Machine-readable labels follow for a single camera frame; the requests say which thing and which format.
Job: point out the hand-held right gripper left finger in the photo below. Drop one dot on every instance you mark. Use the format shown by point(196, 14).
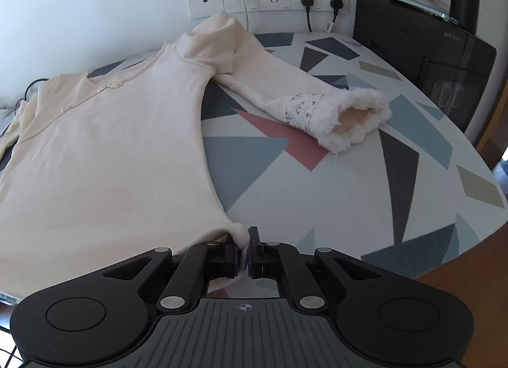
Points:
point(237, 260)

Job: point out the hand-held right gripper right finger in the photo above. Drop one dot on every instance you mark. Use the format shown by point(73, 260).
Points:
point(251, 260)

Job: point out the cream long-sleeved top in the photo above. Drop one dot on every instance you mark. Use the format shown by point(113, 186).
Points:
point(99, 153)

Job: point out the black power plug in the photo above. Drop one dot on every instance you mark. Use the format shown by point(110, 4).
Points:
point(307, 0)
point(336, 2)

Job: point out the black appliance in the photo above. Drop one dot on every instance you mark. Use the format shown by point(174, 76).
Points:
point(416, 34)

